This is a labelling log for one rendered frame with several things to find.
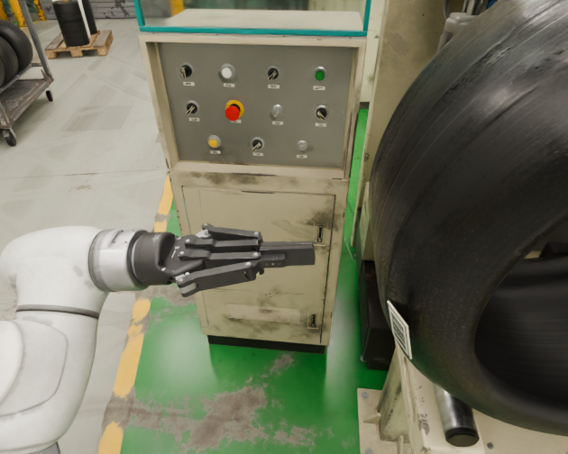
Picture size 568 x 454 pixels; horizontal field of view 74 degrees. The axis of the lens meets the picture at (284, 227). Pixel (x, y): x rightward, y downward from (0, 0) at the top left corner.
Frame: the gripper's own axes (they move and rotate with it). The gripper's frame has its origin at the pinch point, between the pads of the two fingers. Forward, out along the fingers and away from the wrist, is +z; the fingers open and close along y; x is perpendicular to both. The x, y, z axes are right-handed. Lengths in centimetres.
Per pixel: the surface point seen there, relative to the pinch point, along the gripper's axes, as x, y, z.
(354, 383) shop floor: 115, 48, 8
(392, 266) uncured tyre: -4.2, -7.3, 12.5
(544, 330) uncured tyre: 27.3, 8.3, 41.0
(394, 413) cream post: 93, 25, 20
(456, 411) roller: 23.7, -8.4, 22.1
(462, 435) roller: 24.3, -11.5, 22.1
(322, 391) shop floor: 113, 43, -5
